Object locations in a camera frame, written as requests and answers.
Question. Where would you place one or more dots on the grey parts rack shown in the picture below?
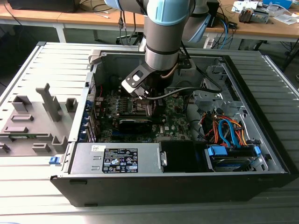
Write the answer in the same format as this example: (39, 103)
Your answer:
(35, 130)

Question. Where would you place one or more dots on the silver power supply unit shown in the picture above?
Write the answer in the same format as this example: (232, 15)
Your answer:
(86, 158)

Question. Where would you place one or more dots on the wooden desk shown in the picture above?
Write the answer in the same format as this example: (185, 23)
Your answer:
(257, 30)
(35, 16)

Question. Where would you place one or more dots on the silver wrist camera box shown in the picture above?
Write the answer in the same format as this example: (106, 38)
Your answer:
(127, 87)

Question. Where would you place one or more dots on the hard disk in blue carrier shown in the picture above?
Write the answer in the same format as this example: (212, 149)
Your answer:
(217, 152)

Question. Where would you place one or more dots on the office chair base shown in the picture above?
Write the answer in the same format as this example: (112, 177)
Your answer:
(121, 38)

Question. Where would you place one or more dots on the black box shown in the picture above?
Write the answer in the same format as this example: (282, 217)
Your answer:
(42, 5)

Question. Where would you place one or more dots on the black PC case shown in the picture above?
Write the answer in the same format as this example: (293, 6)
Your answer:
(140, 191)

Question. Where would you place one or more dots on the silver metal drive cage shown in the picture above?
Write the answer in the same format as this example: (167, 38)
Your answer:
(208, 96)

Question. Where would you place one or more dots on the green RAM stick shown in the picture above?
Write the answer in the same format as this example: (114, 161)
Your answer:
(21, 136)

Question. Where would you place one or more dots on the green motherboard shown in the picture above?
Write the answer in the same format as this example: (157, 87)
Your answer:
(172, 116)

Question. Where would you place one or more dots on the black plastic shroud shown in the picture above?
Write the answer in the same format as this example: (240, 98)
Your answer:
(177, 156)

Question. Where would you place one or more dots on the blue case latch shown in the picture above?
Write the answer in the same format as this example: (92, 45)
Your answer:
(54, 160)

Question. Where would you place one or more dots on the CPU cooler heat sink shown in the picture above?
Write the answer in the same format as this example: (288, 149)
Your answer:
(245, 16)

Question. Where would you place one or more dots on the CPU socket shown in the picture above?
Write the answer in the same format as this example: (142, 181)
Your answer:
(140, 107)

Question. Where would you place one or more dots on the black graphics card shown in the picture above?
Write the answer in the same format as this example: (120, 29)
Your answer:
(133, 127)

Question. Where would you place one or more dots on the blue cardboard box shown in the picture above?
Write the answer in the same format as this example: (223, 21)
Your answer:
(278, 3)

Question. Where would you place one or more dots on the black desktop device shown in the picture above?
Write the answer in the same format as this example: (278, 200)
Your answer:
(213, 16)

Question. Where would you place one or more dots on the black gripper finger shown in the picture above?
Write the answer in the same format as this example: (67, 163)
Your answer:
(159, 108)

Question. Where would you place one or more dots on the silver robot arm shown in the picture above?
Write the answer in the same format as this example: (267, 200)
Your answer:
(161, 35)

